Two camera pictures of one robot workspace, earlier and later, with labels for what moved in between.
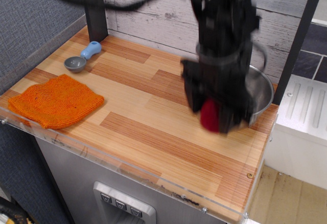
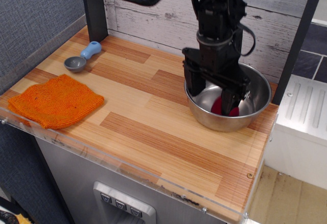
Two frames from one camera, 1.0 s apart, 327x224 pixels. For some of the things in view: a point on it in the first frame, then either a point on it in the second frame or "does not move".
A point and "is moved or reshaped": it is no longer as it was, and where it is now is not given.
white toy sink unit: (298, 146) does not move
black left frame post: (95, 9) does not move
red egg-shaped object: (210, 115) is moved or reshaped
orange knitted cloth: (54, 101) does not move
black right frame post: (301, 39) does not move
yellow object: (9, 221) to (21, 220)
